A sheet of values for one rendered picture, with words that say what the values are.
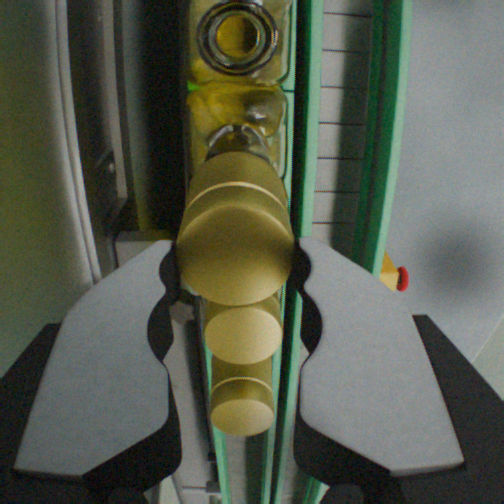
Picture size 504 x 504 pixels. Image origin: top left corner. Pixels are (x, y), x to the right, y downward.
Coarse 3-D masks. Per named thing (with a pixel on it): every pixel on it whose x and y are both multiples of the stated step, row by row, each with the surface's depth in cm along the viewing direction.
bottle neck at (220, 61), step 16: (224, 0) 12; (240, 0) 12; (208, 16) 13; (224, 16) 14; (240, 16) 16; (256, 16) 13; (208, 32) 13; (272, 32) 13; (208, 48) 13; (256, 48) 16; (272, 48) 13; (208, 64) 14; (224, 64) 14; (240, 64) 14; (256, 64) 14
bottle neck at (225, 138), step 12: (216, 132) 20; (228, 132) 18; (240, 132) 18; (252, 132) 19; (216, 144) 18; (228, 144) 16; (240, 144) 16; (252, 144) 17; (264, 144) 20; (264, 156) 17
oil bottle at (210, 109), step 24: (192, 96) 21; (216, 96) 20; (240, 96) 20; (264, 96) 20; (192, 120) 20; (216, 120) 20; (240, 120) 20; (264, 120) 20; (288, 120) 22; (192, 144) 21; (192, 168) 21
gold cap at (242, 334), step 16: (208, 304) 18; (224, 304) 17; (256, 304) 17; (272, 304) 17; (208, 320) 17; (224, 320) 17; (240, 320) 17; (256, 320) 17; (272, 320) 17; (208, 336) 17; (224, 336) 17; (240, 336) 17; (256, 336) 17; (272, 336) 17; (224, 352) 18; (240, 352) 18; (256, 352) 18; (272, 352) 18
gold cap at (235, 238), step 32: (224, 160) 14; (256, 160) 14; (192, 192) 13; (224, 192) 11; (256, 192) 12; (192, 224) 11; (224, 224) 11; (256, 224) 11; (288, 224) 12; (192, 256) 11; (224, 256) 11; (256, 256) 11; (288, 256) 11; (192, 288) 12; (224, 288) 12; (256, 288) 12
